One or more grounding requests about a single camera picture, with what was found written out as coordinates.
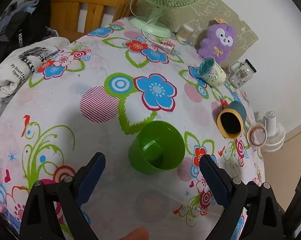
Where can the white printed t-shirt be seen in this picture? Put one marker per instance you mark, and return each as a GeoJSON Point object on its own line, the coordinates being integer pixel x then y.
{"type": "Point", "coordinates": [21, 63]}

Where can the cotton swab container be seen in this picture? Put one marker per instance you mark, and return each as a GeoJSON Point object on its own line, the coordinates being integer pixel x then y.
{"type": "Point", "coordinates": [184, 33]}

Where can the green elephant pattern mat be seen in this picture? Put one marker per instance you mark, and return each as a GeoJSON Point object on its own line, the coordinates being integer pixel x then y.
{"type": "Point", "coordinates": [208, 12]}

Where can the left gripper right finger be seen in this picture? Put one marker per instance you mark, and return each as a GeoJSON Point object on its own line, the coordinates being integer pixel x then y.
{"type": "Point", "coordinates": [263, 219]}

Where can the glass mason jar mug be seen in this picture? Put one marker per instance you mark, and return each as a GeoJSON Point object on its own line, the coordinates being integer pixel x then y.
{"type": "Point", "coordinates": [240, 73]}

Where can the black bag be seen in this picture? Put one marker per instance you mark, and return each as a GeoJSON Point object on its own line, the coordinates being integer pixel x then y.
{"type": "Point", "coordinates": [24, 26]}

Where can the white cup with red interior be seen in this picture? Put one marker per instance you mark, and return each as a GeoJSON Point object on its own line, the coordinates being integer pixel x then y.
{"type": "Point", "coordinates": [256, 135]}

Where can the green plastic cup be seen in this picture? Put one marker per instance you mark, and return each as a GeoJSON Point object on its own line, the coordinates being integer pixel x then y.
{"type": "Point", "coordinates": [158, 147]}

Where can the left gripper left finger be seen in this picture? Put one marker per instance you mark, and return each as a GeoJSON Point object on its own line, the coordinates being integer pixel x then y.
{"type": "Point", "coordinates": [40, 220]}

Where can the white small fan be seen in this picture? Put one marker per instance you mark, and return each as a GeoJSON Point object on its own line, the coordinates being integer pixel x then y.
{"type": "Point", "coordinates": [275, 131]}

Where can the wooden headboard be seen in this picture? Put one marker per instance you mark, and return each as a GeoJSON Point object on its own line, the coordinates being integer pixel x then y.
{"type": "Point", "coordinates": [73, 19]}

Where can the teal cup with yellow rim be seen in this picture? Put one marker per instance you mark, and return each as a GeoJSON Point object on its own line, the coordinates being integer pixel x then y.
{"type": "Point", "coordinates": [231, 120]}

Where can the person's left hand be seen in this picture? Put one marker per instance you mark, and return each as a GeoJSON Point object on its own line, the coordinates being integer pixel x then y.
{"type": "Point", "coordinates": [140, 233]}

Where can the floral tablecloth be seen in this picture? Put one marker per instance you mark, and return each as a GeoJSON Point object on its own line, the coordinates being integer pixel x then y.
{"type": "Point", "coordinates": [95, 96]}

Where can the purple plush toy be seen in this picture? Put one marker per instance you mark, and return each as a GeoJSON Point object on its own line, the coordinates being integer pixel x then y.
{"type": "Point", "coordinates": [219, 40]}

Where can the clear patterned party cup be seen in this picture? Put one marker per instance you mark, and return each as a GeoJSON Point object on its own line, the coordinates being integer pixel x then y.
{"type": "Point", "coordinates": [211, 72]}

